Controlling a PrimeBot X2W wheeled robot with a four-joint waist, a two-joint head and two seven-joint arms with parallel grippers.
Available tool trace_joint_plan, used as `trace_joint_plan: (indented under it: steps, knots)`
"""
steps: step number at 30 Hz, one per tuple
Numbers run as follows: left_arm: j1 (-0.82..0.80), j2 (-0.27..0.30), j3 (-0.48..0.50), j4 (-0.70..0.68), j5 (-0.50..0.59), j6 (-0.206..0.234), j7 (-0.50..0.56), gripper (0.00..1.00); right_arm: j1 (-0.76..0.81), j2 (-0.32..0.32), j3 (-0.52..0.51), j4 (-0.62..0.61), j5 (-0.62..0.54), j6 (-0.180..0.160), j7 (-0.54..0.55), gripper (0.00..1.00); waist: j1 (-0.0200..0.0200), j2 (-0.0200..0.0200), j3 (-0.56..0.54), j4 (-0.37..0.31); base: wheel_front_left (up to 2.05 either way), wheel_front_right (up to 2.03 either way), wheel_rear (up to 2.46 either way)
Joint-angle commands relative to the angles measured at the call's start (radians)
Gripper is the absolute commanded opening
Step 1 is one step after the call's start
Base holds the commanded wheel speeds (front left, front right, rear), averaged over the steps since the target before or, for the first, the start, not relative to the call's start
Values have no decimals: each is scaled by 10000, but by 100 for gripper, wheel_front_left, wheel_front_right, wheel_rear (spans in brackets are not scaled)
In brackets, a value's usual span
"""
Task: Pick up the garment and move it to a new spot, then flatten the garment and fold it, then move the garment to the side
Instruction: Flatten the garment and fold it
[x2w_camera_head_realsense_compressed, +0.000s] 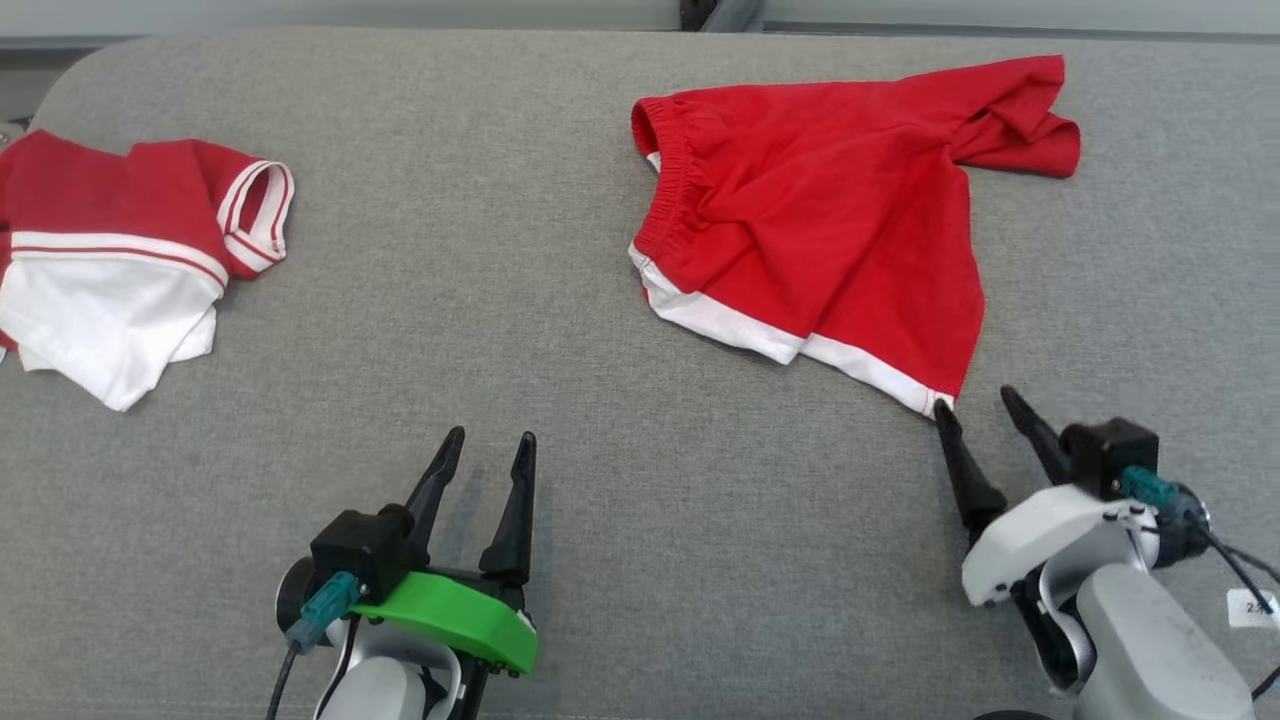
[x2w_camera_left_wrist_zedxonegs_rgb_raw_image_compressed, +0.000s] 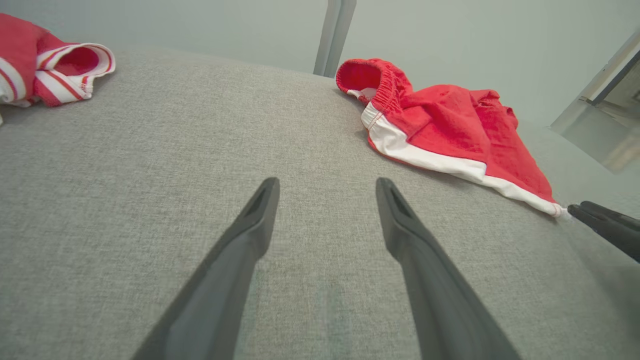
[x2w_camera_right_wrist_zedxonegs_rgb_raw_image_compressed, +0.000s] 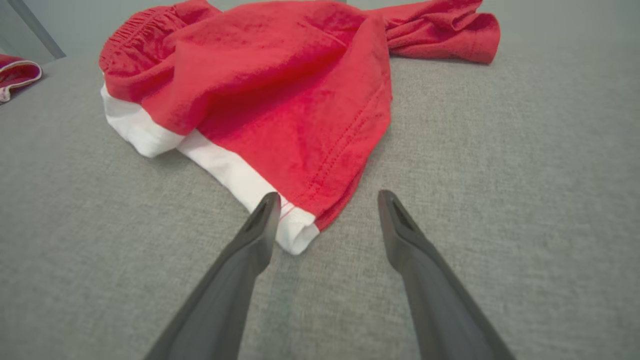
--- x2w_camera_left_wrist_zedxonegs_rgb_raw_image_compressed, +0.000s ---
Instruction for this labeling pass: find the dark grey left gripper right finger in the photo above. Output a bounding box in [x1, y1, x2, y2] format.
[375, 177, 521, 360]

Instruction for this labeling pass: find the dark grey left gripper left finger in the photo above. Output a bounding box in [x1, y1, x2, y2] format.
[132, 177, 281, 360]

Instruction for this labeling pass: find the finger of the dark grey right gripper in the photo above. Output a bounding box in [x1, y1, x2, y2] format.
[580, 201, 640, 232]
[567, 204, 640, 263]

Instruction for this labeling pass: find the red shirt with white sleeves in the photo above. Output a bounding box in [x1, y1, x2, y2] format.
[0, 13, 116, 126]

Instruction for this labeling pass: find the metal framed glass panel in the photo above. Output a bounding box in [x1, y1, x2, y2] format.
[550, 30, 640, 175]

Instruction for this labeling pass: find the grey metal post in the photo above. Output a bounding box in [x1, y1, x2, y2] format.
[313, 0, 357, 78]

